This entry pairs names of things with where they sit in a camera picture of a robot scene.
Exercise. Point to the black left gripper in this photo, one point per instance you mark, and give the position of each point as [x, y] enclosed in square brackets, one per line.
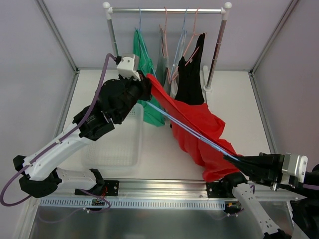
[143, 87]

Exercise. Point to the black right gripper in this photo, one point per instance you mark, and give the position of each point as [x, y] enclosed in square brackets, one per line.
[271, 168]

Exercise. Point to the blue hanger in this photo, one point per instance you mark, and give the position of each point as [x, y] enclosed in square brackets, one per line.
[193, 132]
[139, 48]
[179, 49]

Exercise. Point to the black tank top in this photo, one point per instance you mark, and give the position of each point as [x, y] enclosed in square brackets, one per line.
[189, 85]

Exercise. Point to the red tank top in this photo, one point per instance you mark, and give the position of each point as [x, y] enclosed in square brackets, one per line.
[202, 121]

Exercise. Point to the pink hanger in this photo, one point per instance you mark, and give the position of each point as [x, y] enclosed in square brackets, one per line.
[190, 41]
[165, 45]

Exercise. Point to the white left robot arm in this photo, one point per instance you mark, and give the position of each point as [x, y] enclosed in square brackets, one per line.
[41, 175]

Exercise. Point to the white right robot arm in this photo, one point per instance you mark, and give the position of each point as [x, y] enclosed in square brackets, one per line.
[302, 202]

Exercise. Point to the blue hanger under green top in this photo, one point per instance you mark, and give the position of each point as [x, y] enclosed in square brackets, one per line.
[139, 48]

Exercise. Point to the green tank top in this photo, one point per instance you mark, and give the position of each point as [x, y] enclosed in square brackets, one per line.
[151, 115]

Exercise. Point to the grey tank top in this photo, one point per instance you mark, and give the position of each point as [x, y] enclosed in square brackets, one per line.
[162, 70]

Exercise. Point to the white tank top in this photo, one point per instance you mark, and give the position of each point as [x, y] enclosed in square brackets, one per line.
[174, 85]

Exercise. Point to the pink hanger under grey top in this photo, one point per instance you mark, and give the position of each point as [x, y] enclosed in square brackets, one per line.
[165, 45]

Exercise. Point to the blue hanger under white top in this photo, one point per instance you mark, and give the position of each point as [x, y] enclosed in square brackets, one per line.
[179, 49]

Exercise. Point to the white plastic basket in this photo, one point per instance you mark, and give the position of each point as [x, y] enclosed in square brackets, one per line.
[117, 152]

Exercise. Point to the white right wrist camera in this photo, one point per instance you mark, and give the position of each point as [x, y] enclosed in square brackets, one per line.
[294, 169]

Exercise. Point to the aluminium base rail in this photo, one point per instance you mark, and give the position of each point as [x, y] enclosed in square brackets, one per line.
[160, 188]

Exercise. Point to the aluminium frame left post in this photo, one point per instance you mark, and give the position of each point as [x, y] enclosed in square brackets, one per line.
[56, 33]

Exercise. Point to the aluminium frame post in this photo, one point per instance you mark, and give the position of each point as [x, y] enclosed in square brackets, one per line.
[279, 26]
[56, 33]

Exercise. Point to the white slotted cable duct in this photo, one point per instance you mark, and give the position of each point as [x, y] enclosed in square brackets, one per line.
[117, 203]

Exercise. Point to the aluminium frame right post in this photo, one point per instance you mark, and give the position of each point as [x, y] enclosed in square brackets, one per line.
[279, 26]

